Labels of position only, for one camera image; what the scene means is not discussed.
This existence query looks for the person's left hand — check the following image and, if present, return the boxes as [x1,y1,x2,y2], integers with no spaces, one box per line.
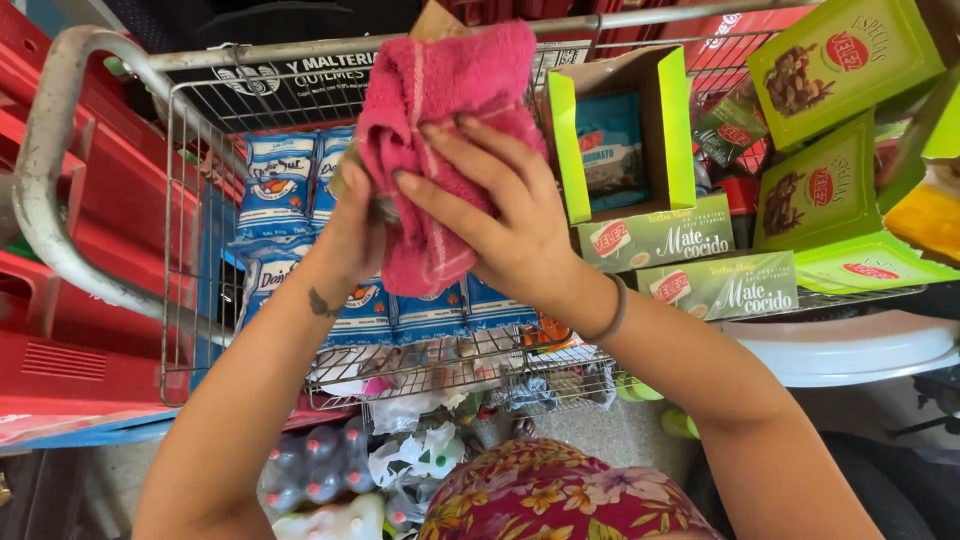
[309,157,389,292]

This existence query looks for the person's right hand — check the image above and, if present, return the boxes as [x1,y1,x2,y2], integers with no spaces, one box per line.
[393,114,603,325]

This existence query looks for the pink towel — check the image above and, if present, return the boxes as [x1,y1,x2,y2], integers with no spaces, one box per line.
[355,20,550,299]

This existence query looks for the brown packet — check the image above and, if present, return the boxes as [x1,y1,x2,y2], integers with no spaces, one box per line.
[328,0,475,228]

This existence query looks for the pile of blue white packets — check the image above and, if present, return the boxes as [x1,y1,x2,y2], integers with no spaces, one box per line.
[228,125,541,350]

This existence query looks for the blue packet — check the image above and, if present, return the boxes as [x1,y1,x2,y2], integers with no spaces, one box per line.
[573,92,652,213]

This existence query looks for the brown wrist band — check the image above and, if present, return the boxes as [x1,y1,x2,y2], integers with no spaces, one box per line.
[581,273,630,346]

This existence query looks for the green tea box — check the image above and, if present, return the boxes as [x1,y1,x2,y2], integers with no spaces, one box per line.
[576,192,737,275]
[636,249,801,323]

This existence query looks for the heap of assorted small goods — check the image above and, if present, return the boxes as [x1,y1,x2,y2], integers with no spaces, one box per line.
[306,318,621,421]

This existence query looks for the black printed crate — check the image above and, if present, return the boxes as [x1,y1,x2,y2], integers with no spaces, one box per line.
[101,0,595,136]

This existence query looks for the open green display carton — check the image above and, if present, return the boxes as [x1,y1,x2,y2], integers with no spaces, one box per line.
[544,45,699,227]

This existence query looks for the yellow green bottle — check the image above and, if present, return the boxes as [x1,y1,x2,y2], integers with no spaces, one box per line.
[615,372,666,403]
[660,407,702,441]

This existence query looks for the white plastic bags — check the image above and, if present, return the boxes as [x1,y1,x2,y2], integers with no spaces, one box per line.
[366,390,470,526]

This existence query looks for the pack of red-capped bottles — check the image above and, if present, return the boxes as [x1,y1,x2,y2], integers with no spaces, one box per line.
[258,417,378,516]

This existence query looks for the small dark green packet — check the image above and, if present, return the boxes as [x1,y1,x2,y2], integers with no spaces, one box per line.
[690,78,771,168]

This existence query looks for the red floral dress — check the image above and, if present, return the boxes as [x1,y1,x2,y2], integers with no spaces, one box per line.
[417,437,723,540]

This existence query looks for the stack of red crates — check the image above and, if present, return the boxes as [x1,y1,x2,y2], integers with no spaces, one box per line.
[0,0,226,450]

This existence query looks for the red crates with white print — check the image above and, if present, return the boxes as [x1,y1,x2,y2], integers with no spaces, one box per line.
[441,0,834,95]

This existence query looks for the white plastic bottle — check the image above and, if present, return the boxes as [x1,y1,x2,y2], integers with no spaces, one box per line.
[271,492,388,540]

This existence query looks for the bright green spice carton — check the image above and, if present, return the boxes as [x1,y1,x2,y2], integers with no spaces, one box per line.
[753,111,885,252]
[745,0,948,153]
[873,63,960,217]
[792,229,960,295]

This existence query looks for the yellow packet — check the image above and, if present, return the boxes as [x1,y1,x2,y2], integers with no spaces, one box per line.
[883,161,960,264]

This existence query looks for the metal wire shopping cart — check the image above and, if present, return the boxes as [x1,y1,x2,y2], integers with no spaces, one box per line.
[11,0,931,423]

